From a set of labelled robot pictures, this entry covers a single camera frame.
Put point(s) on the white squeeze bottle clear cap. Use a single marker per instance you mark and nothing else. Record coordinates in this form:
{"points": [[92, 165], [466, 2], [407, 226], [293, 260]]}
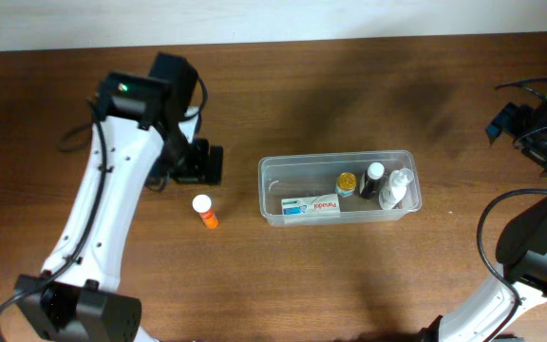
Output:
{"points": [[395, 187]]}

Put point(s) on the orange tube white cap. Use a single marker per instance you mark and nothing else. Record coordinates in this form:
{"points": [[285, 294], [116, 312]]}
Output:
{"points": [[202, 204]]}

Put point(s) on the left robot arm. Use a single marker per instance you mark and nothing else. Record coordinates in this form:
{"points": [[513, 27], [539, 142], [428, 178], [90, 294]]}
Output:
{"points": [[144, 133]]}

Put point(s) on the dark bottle white cap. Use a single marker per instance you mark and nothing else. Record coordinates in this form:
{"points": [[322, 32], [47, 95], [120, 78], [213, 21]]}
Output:
{"points": [[371, 179]]}

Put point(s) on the small jar gold lid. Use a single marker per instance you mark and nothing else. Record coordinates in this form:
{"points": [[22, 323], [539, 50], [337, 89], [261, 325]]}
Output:
{"points": [[345, 184]]}

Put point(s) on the clear plastic container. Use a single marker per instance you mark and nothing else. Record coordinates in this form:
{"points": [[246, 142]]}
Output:
{"points": [[304, 176]]}

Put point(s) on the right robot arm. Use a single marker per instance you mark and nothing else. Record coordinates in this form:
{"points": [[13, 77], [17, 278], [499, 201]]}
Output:
{"points": [[518, 273]]}

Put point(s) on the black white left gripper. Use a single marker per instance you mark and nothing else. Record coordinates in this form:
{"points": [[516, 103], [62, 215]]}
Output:
{"points": [[204, 171]]}

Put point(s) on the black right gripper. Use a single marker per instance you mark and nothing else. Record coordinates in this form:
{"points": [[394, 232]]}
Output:
{"points": [[511, 121]]}

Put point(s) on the white Panadol box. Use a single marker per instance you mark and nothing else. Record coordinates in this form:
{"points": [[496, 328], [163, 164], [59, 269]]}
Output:
{"points": [[324, 205]]}

